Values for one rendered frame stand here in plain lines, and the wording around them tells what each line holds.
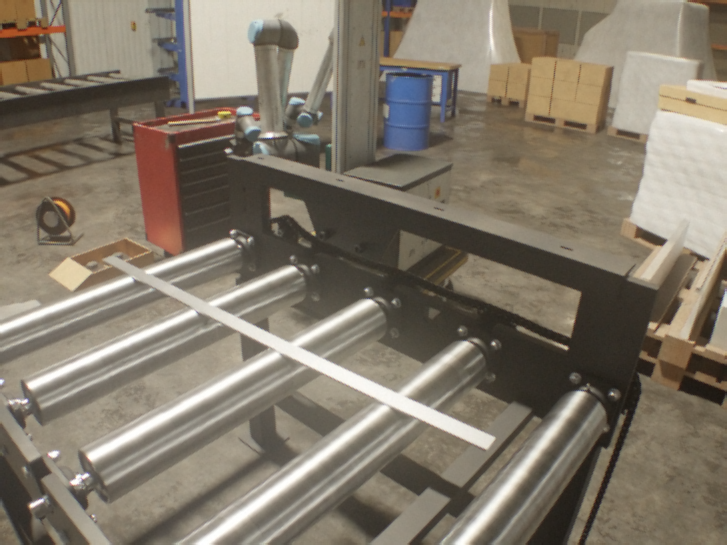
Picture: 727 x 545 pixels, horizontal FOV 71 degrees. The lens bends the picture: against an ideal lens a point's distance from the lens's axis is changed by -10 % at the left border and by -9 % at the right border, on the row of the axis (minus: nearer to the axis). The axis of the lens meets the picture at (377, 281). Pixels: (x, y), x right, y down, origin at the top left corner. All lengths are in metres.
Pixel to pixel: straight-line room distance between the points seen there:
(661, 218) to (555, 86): 5.23
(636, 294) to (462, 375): 0.40
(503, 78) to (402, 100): 4.80
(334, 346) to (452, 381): 0.29
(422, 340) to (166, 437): 0.72
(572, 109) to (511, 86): 2.07
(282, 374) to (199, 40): 4.84
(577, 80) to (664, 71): 1.34
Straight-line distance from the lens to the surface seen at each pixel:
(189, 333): 1.41
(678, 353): 2.96
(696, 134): 4.48
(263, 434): 2.31
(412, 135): 6.86
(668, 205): 4.68
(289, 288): 1.58
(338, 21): 2.86
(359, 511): 2.11
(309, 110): 3.38
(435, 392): 1.17
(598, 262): 1.20
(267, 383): 1.21
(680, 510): 2.43
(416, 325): 1.48
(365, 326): 1.39
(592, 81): 9.42
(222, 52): 5.86
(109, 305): 1.62
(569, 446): 1.10
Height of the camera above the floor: 1.62
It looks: 27 degrees down
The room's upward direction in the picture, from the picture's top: 3 degrees clockwise
